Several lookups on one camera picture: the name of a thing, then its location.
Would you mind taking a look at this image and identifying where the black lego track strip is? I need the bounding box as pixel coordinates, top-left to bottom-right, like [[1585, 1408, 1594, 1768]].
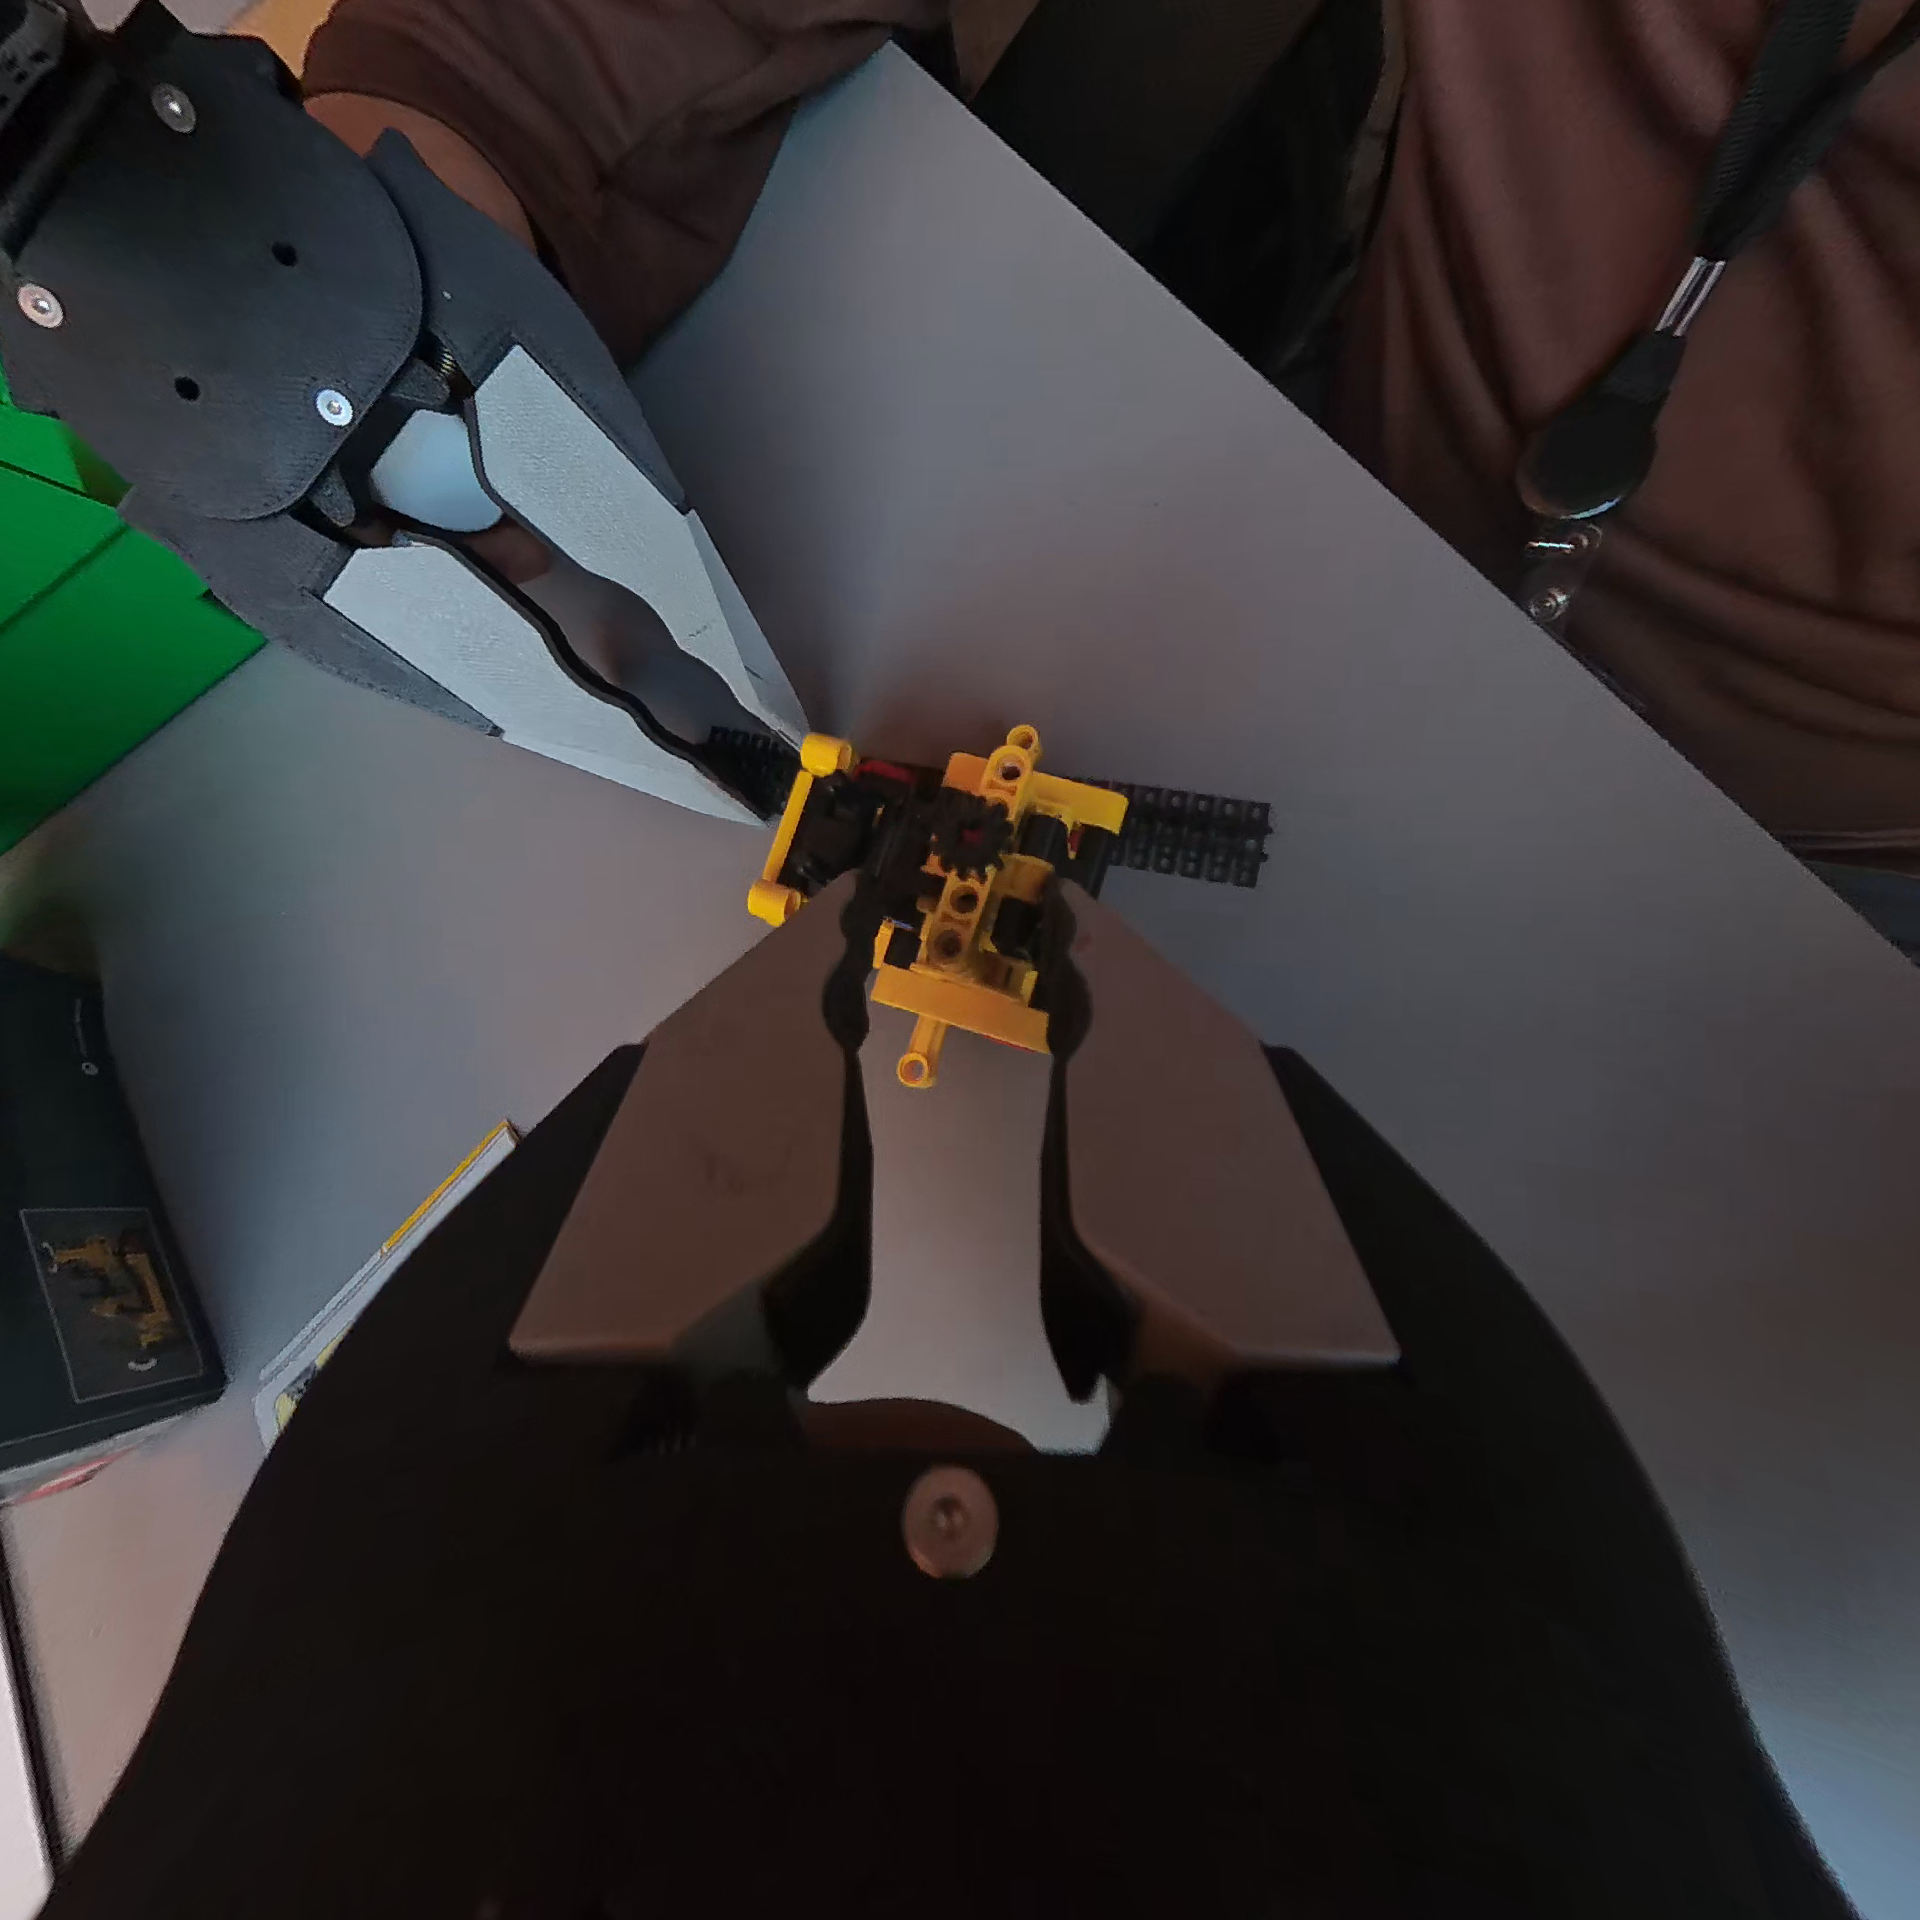
[[704, 727, 1277, 893]]

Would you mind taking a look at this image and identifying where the open lego instruction booklet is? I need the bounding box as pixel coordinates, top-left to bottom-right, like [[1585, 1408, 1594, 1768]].
[[251, 1117, 520, 1449]]

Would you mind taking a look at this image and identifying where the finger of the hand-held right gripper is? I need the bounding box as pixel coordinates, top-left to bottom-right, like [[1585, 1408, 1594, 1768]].
[[320, 529, 781, 828], [461, 343, 815, 752]]

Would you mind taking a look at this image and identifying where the white stand base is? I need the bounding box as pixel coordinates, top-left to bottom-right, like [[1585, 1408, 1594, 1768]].
[[0, 1559, 61, 1920]]

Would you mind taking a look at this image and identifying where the person's right hand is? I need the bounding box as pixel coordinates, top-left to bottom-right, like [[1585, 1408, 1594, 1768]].
[[299, 90, 547, 280]]

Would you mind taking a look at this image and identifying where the black lanyard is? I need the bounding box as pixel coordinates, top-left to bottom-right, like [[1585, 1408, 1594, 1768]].
[[1650, 0, 1920, 339]]

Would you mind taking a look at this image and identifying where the green plastic bin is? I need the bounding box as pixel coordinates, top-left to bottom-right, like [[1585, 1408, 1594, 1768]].
[[0, 383, 269, 857]]

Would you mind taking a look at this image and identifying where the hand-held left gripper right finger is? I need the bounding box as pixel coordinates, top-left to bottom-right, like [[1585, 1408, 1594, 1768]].
[[1038, 882, 1402, 1403]]

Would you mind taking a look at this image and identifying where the yellow lego bulldozer model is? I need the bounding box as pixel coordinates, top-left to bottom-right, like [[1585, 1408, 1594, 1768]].
[[745, 722, 1129, 1089]]

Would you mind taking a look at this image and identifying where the black round badge reel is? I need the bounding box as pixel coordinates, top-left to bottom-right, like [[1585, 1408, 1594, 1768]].
[[1515, 336, 1705, 520]]

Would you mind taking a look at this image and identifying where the dark lego set box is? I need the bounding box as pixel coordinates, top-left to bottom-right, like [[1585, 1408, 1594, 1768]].
[[0, 961, 230, 1503]]

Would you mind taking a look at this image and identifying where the person's right forearm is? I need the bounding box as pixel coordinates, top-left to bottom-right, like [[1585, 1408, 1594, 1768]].
[[299, 0, 962, 368]]

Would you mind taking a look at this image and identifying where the person in brown shirt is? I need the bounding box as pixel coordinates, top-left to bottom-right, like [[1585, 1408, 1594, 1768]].
[[1319, 0, 1920, 874]]

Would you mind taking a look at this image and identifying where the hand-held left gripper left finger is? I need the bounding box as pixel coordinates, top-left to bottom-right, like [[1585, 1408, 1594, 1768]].
[[507, 885, 879, 1397]]

